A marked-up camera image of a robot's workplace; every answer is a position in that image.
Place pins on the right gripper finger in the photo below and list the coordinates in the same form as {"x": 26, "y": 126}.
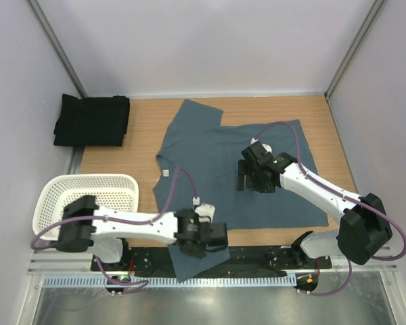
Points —
{"x": 241, "y": 170}
{"x": 243, "y": 181}

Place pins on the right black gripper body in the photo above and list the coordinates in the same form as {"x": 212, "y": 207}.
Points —
{"x": 256, "y": 181}

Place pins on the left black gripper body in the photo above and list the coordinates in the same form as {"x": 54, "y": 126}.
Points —
{"x": 199, "y": 252}

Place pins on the blue-grey t shirt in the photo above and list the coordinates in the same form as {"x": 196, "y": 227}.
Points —
{"x": 200, "y": 155}

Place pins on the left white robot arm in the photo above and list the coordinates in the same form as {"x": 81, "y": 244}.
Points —
{"x": 89, "y": 227}

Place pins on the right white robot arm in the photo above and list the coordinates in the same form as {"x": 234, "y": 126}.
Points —
{"x": 362, "y": 231}

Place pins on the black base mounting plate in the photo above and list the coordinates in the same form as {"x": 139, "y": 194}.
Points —
{"x": 278, "y": 257}

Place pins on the white perforated plastic basket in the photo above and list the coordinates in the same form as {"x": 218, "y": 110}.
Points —
{"x": 116, "y": 191}

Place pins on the folded black t shirt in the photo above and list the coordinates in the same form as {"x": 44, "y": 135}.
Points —
{"x": 92, "y": 121}

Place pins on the white slotted cable duct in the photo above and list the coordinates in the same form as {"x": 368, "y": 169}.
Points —
{"x": 99, "y": 281}

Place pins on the right aluminium corner post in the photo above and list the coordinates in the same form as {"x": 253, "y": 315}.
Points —
{"x": 377, "y": 6}

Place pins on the aluminium corner post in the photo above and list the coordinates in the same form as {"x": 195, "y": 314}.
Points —
{"x": 377, "y": 6}
{"x": 51, "y": 36}

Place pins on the left aluminium corner post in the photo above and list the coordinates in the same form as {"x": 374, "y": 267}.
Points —
{"x": 51, "y": 36}

